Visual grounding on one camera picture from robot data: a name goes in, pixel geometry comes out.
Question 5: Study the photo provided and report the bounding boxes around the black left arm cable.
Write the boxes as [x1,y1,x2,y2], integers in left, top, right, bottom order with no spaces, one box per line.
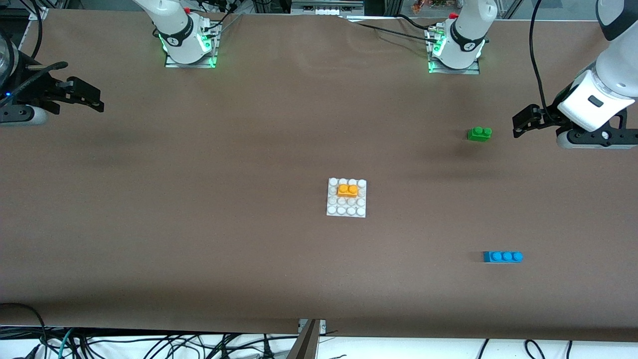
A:
[530,0,553,116]

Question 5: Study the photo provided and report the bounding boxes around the teal floor cable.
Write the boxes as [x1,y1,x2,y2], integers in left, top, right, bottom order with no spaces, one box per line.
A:
[56,328,75,359]

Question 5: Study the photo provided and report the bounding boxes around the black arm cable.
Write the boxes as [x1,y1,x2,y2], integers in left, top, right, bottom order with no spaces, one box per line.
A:
[0,0,69,108]
[530,0,553,116]

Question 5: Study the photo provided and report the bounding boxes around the dark metal beam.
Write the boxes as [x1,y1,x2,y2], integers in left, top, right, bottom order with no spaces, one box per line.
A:
[286,319,319,359]

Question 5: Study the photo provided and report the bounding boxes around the thick black base cable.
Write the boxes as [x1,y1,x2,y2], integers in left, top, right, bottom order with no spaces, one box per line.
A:
[398,14,432,31]

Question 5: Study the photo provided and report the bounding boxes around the tangled black floor cables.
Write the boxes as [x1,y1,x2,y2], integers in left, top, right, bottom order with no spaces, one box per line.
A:
[75,330,300,359]

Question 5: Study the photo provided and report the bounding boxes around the white studded base plate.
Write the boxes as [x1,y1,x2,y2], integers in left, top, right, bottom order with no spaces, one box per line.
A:
[326,178,368,218]

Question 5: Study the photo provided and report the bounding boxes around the black looping floor cable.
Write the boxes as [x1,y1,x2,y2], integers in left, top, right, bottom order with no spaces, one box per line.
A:
[0,303,48,359]

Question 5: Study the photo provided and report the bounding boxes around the thin black base cable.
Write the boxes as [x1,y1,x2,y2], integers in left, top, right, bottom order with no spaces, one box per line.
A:
[356,22,442,43]

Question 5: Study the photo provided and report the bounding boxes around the silver background equipment box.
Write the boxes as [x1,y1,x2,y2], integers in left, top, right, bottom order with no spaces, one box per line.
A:
[292,0,364,15]

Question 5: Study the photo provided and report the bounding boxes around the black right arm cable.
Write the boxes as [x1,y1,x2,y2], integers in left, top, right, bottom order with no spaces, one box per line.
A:
[0,0,69,108]

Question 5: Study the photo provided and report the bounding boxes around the blue three-stud block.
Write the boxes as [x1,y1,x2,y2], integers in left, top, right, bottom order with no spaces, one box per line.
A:
[482,251,524,264]

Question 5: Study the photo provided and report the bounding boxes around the brown table cover sheet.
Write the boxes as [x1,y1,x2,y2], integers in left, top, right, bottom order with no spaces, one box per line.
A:
[0,7,638,342]

